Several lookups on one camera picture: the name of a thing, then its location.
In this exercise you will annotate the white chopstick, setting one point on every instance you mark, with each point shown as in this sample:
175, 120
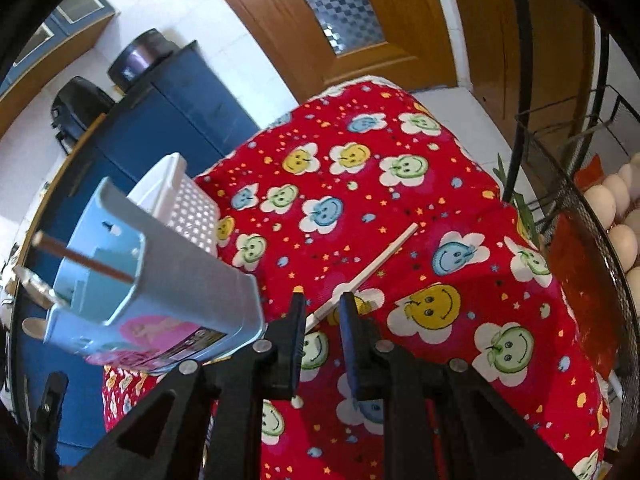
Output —
385, 255

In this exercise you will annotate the pale spoon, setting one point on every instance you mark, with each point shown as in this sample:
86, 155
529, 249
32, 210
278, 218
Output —
35, 327

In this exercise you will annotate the blue kitchen counter cabinet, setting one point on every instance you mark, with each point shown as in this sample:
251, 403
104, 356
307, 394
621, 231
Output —
165, 110

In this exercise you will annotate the blue wall cabinet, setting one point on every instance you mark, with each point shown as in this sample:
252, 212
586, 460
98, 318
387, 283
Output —
75, 7

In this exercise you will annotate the red smiley flower tablecloth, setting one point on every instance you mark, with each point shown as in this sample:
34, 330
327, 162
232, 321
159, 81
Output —
450, 185

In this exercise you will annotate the light blue plastic utensil box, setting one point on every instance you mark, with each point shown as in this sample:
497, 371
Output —
190, 280

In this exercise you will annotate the wooden door with glass pane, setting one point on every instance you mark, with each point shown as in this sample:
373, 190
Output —
400, 20

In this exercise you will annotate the black metal mesh rack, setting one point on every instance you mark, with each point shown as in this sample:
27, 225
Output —
555, 180

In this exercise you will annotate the black air fryer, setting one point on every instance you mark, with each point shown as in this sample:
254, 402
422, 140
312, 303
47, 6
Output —
75, 105

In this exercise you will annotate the brown wooden chopstick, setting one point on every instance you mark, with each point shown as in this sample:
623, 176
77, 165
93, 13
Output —
85, 257

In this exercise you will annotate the dark rice cooker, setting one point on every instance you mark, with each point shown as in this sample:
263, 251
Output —
140, 57

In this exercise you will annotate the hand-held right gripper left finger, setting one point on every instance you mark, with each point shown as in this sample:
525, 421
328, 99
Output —
295, 340

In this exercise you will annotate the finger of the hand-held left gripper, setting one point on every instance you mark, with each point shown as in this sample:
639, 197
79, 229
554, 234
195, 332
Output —
47, 410

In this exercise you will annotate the white perforated plastic basket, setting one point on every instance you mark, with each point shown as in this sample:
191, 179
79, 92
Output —
192, 210

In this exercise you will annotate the pile of eggs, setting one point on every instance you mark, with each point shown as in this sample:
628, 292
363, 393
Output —
600, 200

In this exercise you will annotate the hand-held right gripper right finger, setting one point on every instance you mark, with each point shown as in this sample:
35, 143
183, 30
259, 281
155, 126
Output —
352, 360

